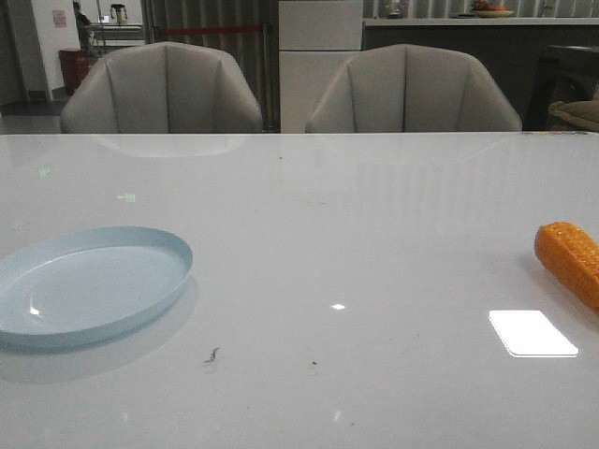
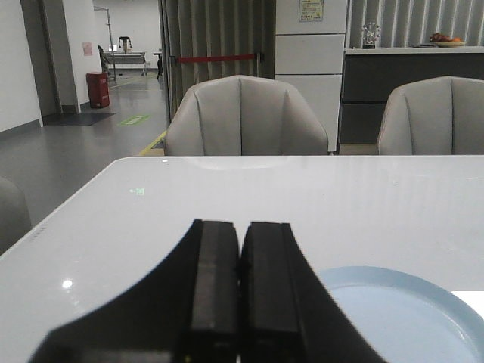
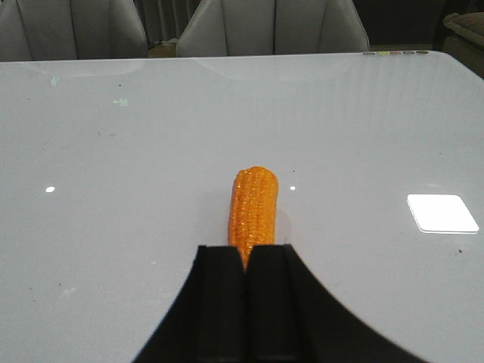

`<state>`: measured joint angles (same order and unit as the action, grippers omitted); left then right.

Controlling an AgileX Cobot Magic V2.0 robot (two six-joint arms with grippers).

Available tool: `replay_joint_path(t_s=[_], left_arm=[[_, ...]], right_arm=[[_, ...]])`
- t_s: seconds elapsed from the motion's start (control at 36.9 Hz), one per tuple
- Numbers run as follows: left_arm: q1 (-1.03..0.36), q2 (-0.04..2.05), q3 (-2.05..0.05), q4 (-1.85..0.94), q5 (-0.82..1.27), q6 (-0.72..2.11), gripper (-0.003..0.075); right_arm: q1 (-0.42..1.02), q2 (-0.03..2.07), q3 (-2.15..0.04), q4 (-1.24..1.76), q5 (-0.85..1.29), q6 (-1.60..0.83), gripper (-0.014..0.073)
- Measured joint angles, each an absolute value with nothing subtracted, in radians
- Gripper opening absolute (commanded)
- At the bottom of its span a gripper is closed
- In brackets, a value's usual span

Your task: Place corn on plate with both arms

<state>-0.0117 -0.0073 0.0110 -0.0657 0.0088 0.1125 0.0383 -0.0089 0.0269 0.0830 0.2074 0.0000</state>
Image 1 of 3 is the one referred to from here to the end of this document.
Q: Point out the light blue round plate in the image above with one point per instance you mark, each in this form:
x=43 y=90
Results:
x=89 y=286

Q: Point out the orange corn cob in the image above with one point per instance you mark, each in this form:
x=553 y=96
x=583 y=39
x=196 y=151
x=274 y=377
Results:
x=571 y=256

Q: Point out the right beige upholstered chair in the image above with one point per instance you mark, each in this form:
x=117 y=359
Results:
x=412 y=89

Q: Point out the beige upholstered chair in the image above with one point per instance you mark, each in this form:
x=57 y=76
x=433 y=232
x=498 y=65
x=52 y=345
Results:
x=163 y=88
x=412 y=89

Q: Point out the white cabinet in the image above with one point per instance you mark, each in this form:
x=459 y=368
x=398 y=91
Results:
x=314 y=37

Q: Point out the left beige upholstered chair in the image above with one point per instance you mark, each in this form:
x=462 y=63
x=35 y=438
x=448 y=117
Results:
x=163 y=88

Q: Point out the red barrier belt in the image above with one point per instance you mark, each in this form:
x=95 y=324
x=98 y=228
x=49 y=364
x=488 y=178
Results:
x=204 y=31

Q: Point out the background metal table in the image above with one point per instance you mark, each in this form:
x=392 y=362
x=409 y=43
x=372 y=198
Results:
x=115 y=35

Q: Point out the dark grey counter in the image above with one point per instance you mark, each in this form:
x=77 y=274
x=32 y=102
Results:
x=508 y=47

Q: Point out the red trash bin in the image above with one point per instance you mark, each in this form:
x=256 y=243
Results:
x=75 y=67

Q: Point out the fruit bowl on counter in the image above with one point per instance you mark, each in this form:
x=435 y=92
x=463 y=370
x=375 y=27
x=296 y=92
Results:
x=490 y=10

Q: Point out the person in background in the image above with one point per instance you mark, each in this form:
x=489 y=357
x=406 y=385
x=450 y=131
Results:
x=82 y=22

